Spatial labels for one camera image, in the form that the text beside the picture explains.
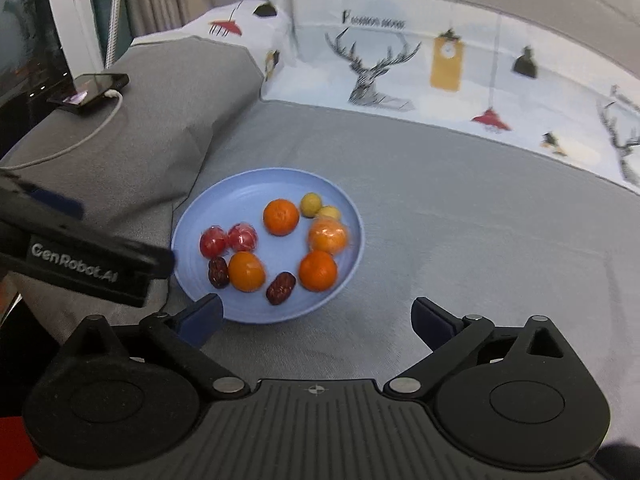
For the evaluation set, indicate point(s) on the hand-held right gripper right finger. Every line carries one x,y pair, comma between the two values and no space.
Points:
431,322

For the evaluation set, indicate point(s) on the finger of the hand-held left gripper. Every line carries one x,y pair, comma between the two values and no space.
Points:
45,200
150,260

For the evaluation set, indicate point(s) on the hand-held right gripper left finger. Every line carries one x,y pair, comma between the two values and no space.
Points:
200,320

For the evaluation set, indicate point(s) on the dark red date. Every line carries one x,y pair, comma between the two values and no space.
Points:
281,288
218,273

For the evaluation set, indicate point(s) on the red cherry tomato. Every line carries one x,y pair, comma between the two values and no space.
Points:
213,243

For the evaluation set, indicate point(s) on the pink candy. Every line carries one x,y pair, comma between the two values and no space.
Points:
243,236

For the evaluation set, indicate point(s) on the blue round plate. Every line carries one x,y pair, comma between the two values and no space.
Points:
280,255

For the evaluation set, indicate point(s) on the orange candy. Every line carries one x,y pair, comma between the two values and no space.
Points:
327,236

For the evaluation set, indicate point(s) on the yellow-green olive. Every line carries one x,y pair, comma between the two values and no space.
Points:
331,212
310,204

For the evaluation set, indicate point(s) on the grey deer print bed cover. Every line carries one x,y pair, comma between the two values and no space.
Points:
450,210

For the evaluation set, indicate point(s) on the black smartphone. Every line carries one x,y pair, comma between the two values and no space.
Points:
90,90

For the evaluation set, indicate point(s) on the grey printed pillow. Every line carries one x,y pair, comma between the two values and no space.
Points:
175,110

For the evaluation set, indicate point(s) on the red cloth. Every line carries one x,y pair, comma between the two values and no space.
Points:
15,442

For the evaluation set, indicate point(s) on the dotted pole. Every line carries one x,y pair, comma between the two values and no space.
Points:
114,15

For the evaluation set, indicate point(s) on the white window frame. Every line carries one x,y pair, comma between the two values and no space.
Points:
75,15

